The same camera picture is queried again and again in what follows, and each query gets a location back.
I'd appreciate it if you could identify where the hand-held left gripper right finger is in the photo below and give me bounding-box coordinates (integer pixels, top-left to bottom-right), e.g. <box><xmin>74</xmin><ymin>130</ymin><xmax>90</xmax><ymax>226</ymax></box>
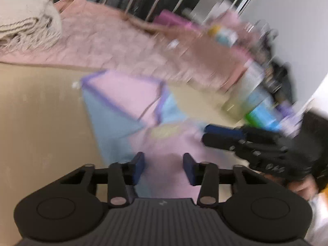
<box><xmin>183</xmin><ymin>152</ymin><xmax>268</xmax><ymax>208</ymax></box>

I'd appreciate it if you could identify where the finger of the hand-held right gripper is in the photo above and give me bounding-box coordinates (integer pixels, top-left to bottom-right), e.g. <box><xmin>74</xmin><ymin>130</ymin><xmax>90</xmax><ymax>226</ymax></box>
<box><xmin>202</xmin><ymin>133</ymin><xmax>248</xmax><ymax>151</ymax></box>
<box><xmin>204</xmin><ymin>124</ymin><xmax>246</xmax><ymax>138</ymax></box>

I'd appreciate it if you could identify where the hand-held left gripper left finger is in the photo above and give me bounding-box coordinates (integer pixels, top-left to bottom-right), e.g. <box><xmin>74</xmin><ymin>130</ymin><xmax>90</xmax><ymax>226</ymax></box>
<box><xmin>60</xmin><ymin>152</ymin><xmax>145</xmax><ymax>208</ymax></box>

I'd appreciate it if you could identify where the pastel pink blue garment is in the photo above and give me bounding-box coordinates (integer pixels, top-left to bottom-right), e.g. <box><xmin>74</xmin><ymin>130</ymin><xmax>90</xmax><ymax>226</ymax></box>
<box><xmin>81</xmin><ymin>69</ymin><xmax>231</xmax><ymax>200</ymax></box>

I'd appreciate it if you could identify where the person's right hand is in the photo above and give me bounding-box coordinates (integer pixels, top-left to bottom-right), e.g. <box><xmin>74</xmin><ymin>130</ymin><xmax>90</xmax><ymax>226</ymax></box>
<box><xmin>266</xmin><ymin>173</ymin><xmax>319</xmax><ymax>200</ymax></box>

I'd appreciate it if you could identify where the clear bottle blue green label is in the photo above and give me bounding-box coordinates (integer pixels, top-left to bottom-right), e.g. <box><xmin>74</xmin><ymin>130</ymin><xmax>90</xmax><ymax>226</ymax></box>
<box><xmin>222</xmin><ymin>60</ymin><xmax>282</xmax><ymax>132</ymax></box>

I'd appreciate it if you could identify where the black bag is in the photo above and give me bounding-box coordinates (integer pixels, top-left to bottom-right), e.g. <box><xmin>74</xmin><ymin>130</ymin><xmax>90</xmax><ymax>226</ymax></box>
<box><xmin>264</xmin><ymin>61</ymin><xmax>294</xmax><ymax>103</ymax></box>

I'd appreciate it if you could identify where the yellow and teal plush toy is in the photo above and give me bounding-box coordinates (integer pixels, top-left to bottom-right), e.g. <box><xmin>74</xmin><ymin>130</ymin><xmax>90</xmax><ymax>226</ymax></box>
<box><xmin>207</xmin><ymin>25</ymin><xmax>239</xmax><ymax>47</ymax></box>

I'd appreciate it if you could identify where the pink box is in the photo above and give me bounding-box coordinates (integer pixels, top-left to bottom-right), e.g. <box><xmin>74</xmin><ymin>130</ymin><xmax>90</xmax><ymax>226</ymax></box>
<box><xmin>154</xmin><ymin>10</ymin><xmax>195</xmax><ymax>28</ymax></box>

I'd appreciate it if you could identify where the stack of white boxes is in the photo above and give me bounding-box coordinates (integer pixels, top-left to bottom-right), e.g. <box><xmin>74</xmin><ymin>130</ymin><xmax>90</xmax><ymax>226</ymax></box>
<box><xmin>183</xmin><ymin>0</ymin><xmax>232</xmax><ymax>18</ymax></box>

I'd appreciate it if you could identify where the pink quilted blanket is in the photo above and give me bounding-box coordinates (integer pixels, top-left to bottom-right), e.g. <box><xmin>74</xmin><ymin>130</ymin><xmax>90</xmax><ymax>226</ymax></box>
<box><xmin>0</xmin><ymin>0</ymin><xmax>254</xmax><ymax>90</ymax></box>

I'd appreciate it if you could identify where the cream knitted fringed blanket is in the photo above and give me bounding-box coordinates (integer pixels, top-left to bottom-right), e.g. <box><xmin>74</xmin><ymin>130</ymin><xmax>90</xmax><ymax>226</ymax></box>
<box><xmin>0</xmin><ymin>0</ymin><xmax>63</xmax><ymax>54</ymax></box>

